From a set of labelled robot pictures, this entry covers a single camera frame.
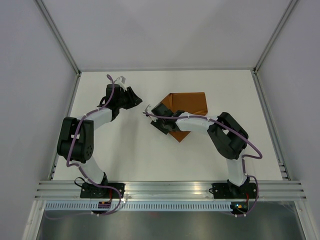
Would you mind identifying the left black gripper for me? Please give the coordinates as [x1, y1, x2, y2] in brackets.
[116, 87, 143, 110]

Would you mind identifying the brown cloth napkin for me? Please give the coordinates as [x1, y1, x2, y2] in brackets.
[159, 92, 209, 143]

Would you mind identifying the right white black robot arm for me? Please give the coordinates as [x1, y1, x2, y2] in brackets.
[150, 103, 250, 199]

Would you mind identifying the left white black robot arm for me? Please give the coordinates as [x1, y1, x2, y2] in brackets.
[57, 83, 143, 198]

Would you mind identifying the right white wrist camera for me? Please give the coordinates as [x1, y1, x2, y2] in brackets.
[143, 104, 153, 117]

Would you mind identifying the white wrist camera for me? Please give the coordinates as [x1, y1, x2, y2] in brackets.
[143, 104, 153, 117]
[114, 76, 127, 91]

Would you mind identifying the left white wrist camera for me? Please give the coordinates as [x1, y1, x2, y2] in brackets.
[114, 76, 127, 91]

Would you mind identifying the rear aluminium frame bar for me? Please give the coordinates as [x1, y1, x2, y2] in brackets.
[79, 66, 255, 73]

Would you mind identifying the left aluminium frame post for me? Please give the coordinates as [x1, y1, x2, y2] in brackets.
[34, 0, 82, 77]

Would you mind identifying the aluminium frame post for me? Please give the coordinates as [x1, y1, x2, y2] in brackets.
[34, 0, 82, 77]
[252, 0, 301, 75]

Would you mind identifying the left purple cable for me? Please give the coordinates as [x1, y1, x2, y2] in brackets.
[43, 73, 126, 221]

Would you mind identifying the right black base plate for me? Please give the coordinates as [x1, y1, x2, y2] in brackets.
[208, 182, 258, 200]

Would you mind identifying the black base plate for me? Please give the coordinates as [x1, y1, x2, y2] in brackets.
[80, 182, 125, 199]
[208, 182, 258, 200]

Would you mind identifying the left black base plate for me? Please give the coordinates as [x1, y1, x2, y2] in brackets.
[80, 182, 125, 199]

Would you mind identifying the white slotted cable duct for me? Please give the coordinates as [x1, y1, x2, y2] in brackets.
[45, 201, 232, 212]

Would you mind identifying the aluminium front rail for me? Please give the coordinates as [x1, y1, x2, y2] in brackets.
[34, 180, 307, 202]

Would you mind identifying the right aluminium frame post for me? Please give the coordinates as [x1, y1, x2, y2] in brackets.
[252, 0, 301, 75]

